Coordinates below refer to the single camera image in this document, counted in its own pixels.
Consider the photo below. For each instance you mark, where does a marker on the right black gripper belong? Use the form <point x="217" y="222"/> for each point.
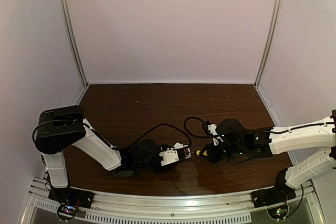
<point x="214" y="156"/>

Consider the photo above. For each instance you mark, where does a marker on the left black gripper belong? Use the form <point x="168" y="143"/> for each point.
<point x="170" y="166"/>

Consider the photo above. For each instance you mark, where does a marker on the yellow handled screwdriver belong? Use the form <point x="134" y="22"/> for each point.
<point x="200" y="153"/>

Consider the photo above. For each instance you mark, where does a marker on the white remote control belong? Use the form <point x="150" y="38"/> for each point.
<point x="182" y="152"/>

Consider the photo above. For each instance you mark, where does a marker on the white battery cover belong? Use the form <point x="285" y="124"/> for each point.
<point x="178" y="145"/>

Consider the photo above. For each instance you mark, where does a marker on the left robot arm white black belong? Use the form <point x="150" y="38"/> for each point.
<point x="61" y="128"/>

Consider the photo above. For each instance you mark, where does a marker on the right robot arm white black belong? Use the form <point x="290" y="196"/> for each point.
<point x="231" y="139"/>

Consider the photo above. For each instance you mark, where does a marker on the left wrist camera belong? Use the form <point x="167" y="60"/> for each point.
<point x="168" y="157"/>

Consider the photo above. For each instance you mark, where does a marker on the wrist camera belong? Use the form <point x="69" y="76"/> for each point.
<point x="168" y="157"/>
<point x="210" y="130"/>

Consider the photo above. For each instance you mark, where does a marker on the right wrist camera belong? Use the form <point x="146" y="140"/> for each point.
<point x="210" y="130"/>

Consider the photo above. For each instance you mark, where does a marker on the front aluminium rail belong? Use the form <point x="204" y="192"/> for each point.
<point x="120" y="208"/>

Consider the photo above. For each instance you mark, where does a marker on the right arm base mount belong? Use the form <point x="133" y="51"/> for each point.
<point x="271" y="196"/>

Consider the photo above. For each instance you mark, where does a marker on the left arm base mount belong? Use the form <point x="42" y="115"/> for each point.
<point x="73" y="197"/>

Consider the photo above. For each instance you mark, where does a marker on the right aluminium frame post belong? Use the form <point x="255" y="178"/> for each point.
<point x="269" y="40"/>

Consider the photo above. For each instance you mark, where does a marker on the aluminium frame post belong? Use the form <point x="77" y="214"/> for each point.
<point x="72" y="42"/>
<point x="269" y="40"/>

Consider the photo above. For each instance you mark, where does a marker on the left aluminium frame post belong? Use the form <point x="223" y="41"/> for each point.
<point x="72" y="42"/>

